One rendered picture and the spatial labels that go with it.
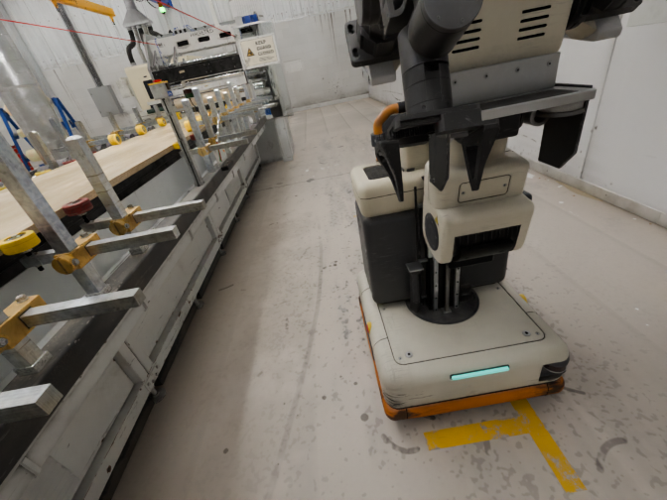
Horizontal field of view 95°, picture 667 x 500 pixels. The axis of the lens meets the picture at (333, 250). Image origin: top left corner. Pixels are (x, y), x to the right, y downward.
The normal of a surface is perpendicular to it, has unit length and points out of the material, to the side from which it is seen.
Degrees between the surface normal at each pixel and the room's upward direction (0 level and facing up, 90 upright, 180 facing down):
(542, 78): 90
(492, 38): 98
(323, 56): 90
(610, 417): 0
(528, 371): 90
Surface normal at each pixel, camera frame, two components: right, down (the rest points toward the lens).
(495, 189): 0.10, 0.62
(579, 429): -0.17, -0.84
